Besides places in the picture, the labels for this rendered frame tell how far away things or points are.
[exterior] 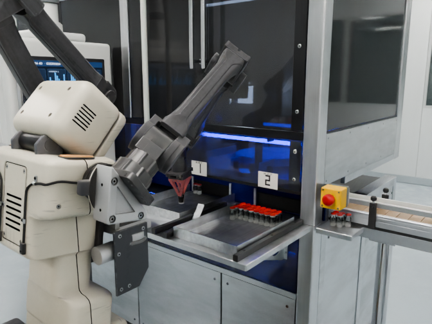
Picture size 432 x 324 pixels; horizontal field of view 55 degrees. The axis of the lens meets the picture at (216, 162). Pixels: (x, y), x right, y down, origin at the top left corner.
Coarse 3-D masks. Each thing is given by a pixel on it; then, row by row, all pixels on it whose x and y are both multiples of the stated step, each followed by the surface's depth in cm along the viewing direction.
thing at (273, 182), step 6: (258, 174) 156; (264, 174) 155; (270, 174) 153; (276, 174) 151; (258, 180) 157; (264, 180) 155; (270, 180) 154; (276, 180) 152; (264, 186) 156; (270, 186) 154; (276, 186) 152
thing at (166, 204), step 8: (160, 192) 177; (168, 192) 181; (192, 192) 189; (160, 200) 177; (168, 200) 177; (176, 200) 177; (184, 200) 177; (192, 200) 177; (200, 200) 177; (208, 200) 177; (216, 200) 166; (224, 200) 170; (232, 200) 175; (152, 208) 158; (160, 208) 156; (168, 208) 166; (176, 208) 166; (184, 208) 166; (192, 208) 155; (160, 216) 156; (168, 216) 153; (176, 216) 151
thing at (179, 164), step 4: (184, 156) 153; (180, 160) 151; (184, 160) 152; (176, 164) 151; (180, 164) 151; (184, 164) 152; (172, 168) 153; (176, 168) 152; (180, 168) 152; (184, 168) 153; (188, 168) 156; (192, 168) 157; (168, 172) 152; (172, 172) 152; (176, 172) 152; (180, 172) 152; (184, 172) 152; (168, 176) 151; (176, 176) 150; (180, 176) 149
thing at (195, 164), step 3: (192, 162) 177; (195, 162) 176; (198, 162) 175; (201, 162) 174; (204, 162) 173; (192, 165) 177; (195, 165) 176; (198, 165) 175; (201, 165) 174; (204, 165) 173; (195, 168) 176; (198, 168) 175; (201, 168) 174; (204, 168) 173; (192, 171) 178; (195, 171) 177; (198, 171) 176; (201, 171) 174; (204, 171) 173; (198, 174) 176; (201, 174) 175; (204, 174) 174
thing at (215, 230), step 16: (224, 208) 156; (192, 224) 143; (208, 224) 147; (224, 224) 147; (240, 224) 147; (256, 224) 147; (192, 240) 131; (208, 240) 127; (224, 240) 133; (240, 240) 133; (256, 240) 128
